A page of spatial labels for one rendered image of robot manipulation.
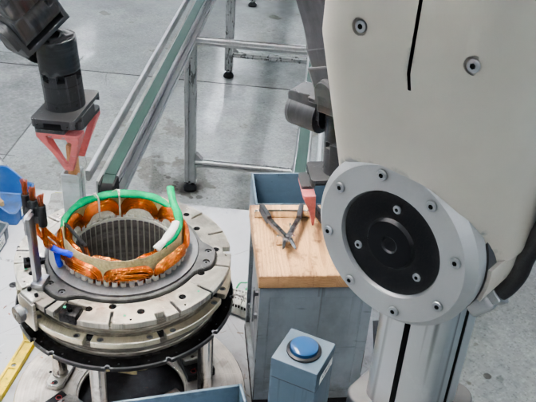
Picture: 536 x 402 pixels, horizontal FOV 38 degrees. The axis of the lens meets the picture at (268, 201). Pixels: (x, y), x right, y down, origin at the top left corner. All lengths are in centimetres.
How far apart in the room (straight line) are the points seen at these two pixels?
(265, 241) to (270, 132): 262
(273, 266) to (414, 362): 46
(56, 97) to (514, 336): 207
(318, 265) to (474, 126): 72
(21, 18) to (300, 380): 61
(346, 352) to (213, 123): 270
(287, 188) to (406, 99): 92
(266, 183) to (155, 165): 213
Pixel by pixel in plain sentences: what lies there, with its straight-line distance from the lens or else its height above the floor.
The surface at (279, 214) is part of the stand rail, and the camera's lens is 133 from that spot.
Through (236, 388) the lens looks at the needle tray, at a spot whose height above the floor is 106.
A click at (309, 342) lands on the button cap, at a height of 104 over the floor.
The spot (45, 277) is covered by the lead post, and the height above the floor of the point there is 111.
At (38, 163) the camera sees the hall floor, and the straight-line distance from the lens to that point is 363.
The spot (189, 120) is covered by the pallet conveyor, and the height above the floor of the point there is 33.
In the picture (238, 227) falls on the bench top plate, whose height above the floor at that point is 78.
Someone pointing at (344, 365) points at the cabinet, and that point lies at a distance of 136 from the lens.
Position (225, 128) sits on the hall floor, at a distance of 388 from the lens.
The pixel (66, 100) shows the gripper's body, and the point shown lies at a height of 132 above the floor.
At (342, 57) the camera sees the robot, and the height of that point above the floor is 159.
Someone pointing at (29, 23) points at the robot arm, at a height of 144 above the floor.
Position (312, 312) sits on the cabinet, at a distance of 127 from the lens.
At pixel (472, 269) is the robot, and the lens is 63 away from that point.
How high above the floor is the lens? 181
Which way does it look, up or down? 33 degrees down
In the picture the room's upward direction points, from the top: 4 degrees clockwise
